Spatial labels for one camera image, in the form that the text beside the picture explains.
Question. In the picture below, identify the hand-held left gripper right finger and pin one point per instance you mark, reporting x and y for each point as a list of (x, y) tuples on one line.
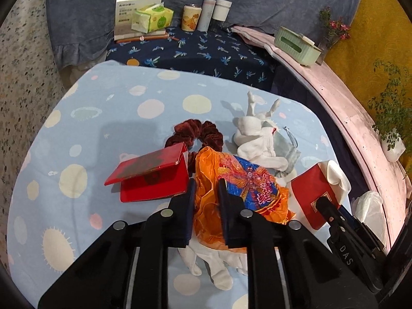
[(225, 209)]

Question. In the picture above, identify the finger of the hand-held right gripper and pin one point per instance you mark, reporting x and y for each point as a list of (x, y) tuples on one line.
[(334, 228), (360, 231)]

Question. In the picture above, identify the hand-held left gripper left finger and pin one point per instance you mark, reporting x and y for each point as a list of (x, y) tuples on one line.
[(190, 209)]

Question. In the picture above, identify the white plastic bag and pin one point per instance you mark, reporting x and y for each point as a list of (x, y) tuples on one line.
[(370, 212)]

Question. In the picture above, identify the orange printed plastic bag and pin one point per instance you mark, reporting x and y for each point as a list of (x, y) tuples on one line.
[(209, 170)]

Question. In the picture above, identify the red paper box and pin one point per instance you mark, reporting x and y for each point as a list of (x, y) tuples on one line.
[(305, 190)]

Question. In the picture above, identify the dark red velvet scrunchie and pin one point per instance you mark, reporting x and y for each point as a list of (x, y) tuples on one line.
[(183, 128)]

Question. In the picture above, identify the red folded booklet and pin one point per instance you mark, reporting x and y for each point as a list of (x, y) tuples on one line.
[(151, 180)]

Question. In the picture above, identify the white cotton glove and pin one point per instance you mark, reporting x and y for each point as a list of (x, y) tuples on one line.
[(219, 273), (238, 262)]

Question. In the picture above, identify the white plush rabbit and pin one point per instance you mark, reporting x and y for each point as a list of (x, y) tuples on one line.
[(254, 138)]

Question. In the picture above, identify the white plant pot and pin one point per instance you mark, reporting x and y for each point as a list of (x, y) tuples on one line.
[(394, 149)]

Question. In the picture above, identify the pink curved ledge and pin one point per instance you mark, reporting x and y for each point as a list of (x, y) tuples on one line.
[(350, 116)]

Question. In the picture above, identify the light blue dotted sheet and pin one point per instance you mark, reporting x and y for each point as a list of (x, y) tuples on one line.
[(96, 128)]

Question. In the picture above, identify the green leafy plant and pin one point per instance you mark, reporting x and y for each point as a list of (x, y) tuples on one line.
[(388, 103)]

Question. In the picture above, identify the navy palm print cloth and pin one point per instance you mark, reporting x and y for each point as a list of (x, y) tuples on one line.
[(199, 54)]

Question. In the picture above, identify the folded pink cloth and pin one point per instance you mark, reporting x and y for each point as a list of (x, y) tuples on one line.
[(254, 37)]

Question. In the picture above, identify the green tissue box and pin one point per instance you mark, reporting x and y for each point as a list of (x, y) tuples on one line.
[(296, 46)]

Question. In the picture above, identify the printed yellow can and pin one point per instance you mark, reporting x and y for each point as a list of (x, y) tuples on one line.
[(191, 17)]

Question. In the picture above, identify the tall white tumbler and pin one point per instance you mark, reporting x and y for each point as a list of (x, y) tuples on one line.
[(206, 16)]

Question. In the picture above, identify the green tissue pack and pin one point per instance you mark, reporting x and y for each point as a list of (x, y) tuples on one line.
[(154, 17)]

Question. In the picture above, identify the white cap dark bottle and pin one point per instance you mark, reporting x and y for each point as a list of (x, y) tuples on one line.
[(222, 11)]

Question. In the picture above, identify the vase with pink flowers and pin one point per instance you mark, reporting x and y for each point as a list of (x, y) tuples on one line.
[(334, 29)]

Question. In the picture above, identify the white open cardboard box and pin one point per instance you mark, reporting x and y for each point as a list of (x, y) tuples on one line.
[(125, 16)]

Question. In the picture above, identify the blue-grey velvet cover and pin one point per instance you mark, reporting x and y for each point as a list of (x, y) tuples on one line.
[(80, 13)]

